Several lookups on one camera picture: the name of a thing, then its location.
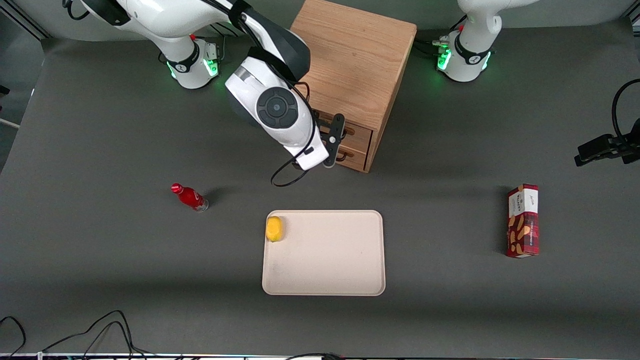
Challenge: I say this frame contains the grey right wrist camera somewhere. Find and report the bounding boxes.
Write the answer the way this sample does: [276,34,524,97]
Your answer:
[320,113,346,169]

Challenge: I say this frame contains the black base cable bundle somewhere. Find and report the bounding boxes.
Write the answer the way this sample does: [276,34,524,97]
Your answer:
[414,15,468,58]

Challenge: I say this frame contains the wooden drawer cabinet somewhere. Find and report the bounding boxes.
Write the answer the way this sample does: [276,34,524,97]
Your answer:
[290,0,418,173]

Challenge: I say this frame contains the dark metal frame rail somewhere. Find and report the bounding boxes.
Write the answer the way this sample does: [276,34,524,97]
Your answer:
[0,0,51,41]

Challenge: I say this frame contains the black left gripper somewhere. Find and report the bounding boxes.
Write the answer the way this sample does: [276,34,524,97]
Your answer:
[574,117,640,168]

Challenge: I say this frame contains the red cookie box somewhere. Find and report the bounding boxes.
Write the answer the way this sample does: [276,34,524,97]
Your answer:
[505,183,540,259]

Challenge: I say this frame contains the black looped gripper cable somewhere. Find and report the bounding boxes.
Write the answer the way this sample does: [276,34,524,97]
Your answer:
[611,78,640,143]

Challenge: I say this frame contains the black floor cable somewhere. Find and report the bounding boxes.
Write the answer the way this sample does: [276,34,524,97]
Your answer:
[80,320,146,359]
[284,352,351,360]
[0,315,27,359]
[41,309,151,359]

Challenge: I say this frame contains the beige plastic tray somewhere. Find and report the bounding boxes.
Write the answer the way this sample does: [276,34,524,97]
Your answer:
[261,209,387,297]

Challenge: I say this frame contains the yellow lemon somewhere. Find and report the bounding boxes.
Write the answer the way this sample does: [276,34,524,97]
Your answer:
[265,215,284,243]

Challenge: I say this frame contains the red bottle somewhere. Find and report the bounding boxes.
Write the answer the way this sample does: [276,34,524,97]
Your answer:
[171,183,210,213]

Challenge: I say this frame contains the wooden drawer with black handle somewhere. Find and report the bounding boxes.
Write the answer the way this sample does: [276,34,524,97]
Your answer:
[334,147,370,173]
[315,112,374,154]

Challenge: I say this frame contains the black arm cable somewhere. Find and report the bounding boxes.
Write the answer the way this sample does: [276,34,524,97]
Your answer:
[200,0,322,189]

